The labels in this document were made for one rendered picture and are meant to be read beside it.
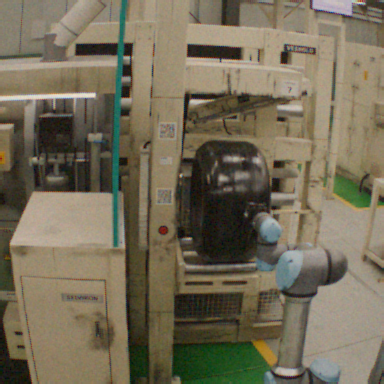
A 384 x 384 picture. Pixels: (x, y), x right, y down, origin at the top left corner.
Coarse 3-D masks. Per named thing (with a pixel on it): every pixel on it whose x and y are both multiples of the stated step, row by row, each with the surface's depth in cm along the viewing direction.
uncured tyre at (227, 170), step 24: (216, 144) 232; (240, 144) 235; (192, 168) 256; (216, 168) 221; (240, 168) 222; (264, 168) 226; (192, 192) 263; (216, 192) 218; (240, 192) 219; (264, 192) 221; (192, 216) 262; (216, 216) 218; (240, 216) 219; (216, 240) 222; (240, 240) 223
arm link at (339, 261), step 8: (288, 248) 188; (296, 248) 186; (304, 248) 180; (312, 248) 175; (320, 248) 171; (328, 248) 153; (336, 256) 149; (344, 256) 152; (336, 264) 147; (344, 264) 149; (336, 272) 147; (344, 272) 150; (336, 280) 149
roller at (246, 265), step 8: (192, 264) 237; (200, 264) 238; (208, 264) 238; (216, 264) 239; (224, 264) 239; (232, 264) 240; (240, 264) 240; (248, 264) 241; (192, 272) 238; (200, 272) 239
